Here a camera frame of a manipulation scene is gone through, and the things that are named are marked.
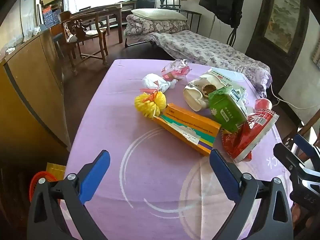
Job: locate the white paper cup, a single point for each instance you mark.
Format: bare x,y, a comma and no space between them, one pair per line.
193,97

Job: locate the red cup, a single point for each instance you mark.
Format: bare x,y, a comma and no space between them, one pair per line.
262,103

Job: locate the light wood cabinet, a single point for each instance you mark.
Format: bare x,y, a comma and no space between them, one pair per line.
30,80

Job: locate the floral mattress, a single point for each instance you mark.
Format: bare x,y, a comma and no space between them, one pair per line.
200,45

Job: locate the green carton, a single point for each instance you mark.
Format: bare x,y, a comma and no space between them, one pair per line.
225,110

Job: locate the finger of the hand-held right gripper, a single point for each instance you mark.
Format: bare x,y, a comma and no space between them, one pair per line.
303,146
287,155

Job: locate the blue face mask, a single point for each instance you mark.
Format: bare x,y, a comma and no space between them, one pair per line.
240,93

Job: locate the orange medicine box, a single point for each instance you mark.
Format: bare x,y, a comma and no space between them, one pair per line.
180,120

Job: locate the black jacket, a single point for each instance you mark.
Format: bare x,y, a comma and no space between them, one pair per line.
222,0

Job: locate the yellow woven mat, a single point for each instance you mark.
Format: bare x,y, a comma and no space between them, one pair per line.
56,170

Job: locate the red snack packet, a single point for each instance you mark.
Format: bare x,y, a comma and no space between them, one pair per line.
247,137

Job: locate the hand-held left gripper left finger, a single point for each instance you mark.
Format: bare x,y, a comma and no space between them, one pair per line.
96,175

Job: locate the red plastic basket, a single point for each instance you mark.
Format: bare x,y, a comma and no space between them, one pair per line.
37,177

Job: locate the white plastic bag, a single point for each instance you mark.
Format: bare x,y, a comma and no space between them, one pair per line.
153,81

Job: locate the wooden chair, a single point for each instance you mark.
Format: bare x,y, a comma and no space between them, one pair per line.
75,30

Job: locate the white pillow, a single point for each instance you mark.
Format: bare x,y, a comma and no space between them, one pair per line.
157,13

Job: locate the folded floral quilt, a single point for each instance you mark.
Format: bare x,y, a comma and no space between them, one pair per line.
155,26

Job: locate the wooden table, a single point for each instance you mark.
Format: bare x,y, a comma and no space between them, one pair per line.
105,7

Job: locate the purple tablecloth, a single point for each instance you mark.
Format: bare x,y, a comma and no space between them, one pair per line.
150,192

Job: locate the yellow foam fruit net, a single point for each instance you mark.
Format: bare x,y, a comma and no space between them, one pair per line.
147,103

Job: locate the white green paper packet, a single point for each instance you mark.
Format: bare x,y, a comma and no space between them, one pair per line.
230,78

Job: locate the framed painting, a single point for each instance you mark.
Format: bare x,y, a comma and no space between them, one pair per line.
282,17

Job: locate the clear plastic wrapper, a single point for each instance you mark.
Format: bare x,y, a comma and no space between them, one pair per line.
175,70

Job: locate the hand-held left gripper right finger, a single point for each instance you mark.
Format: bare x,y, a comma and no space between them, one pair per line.
225,177

